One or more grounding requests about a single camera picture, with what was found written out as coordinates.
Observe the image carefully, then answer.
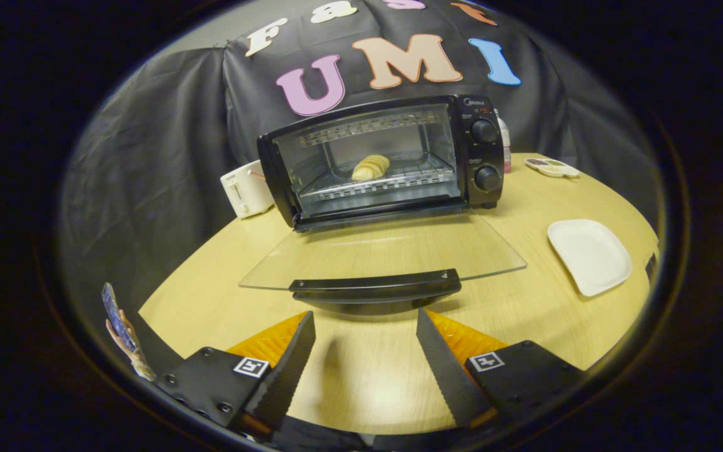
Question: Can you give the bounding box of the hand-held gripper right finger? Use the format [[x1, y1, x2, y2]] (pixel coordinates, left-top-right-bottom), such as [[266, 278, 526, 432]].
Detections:
[[416, 308, 585, 429]]

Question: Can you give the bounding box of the white toaster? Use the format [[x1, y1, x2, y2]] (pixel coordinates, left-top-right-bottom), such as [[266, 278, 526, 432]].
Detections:
[[220, 159, 276, 219]]

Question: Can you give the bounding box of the smartphone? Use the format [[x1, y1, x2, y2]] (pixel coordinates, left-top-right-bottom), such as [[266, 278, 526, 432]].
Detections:
[[102, 282, 141, 360]]

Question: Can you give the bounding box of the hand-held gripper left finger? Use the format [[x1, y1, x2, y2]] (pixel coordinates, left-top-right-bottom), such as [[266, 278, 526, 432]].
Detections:
[[156, 311, 316, 434]]

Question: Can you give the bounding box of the yellow bread roll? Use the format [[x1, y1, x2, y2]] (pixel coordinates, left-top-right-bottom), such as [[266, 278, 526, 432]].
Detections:
[[351, 154, 391, 182]]

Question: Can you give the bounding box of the white bottle with pink label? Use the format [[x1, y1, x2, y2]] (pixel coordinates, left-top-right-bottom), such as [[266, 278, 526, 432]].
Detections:
[[495, 109, 512, 174]]

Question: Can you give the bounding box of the black backdrop cloth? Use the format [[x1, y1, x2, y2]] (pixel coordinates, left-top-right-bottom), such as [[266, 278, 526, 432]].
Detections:
[[60, 0, 660, 352]]

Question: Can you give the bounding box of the small white sauce dish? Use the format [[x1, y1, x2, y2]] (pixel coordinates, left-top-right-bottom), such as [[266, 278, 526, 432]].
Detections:
[[525, 158, 581, 178]]

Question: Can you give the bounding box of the black toaster oven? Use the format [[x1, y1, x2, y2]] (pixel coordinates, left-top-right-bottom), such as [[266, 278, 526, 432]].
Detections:
[[239, 94, 527, 306]]

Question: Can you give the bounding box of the white square plate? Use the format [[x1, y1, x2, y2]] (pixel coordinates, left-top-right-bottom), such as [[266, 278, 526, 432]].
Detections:
[[547, 219, 633, 297]]

